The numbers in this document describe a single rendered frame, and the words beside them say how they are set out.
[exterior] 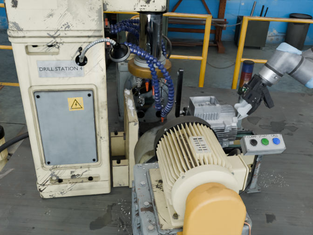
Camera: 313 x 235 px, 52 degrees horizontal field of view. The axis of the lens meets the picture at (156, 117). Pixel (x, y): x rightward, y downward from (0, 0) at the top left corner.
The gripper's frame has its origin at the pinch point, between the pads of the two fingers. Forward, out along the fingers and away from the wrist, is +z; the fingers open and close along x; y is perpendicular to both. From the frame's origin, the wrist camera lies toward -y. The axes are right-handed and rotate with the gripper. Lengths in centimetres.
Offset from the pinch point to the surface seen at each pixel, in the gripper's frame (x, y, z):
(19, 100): -245, 87, 175
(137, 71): 1, 53, 3
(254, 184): 16.2, -16.8, 19.9
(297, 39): -412, -293, -68
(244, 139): 15.1, 2.9, 3.1
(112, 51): 22, 69, -5
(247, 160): 1.2, -18.1, 17.1
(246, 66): -33.7, -7.3, -17.0
